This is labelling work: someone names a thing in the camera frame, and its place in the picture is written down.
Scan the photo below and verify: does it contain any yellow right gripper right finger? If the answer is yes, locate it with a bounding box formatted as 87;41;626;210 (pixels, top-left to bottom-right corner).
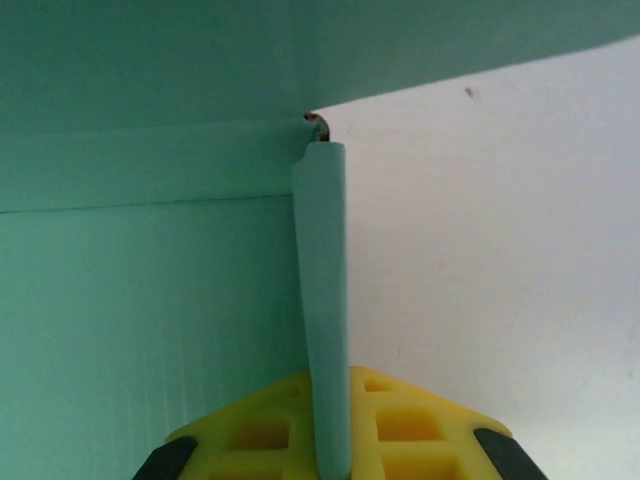
347;365;545;480

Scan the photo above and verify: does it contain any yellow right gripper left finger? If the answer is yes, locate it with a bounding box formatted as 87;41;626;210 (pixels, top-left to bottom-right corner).
132;369;321;480

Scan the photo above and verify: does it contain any teal paper box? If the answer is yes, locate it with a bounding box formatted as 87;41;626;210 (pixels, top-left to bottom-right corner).
0;0;640;480

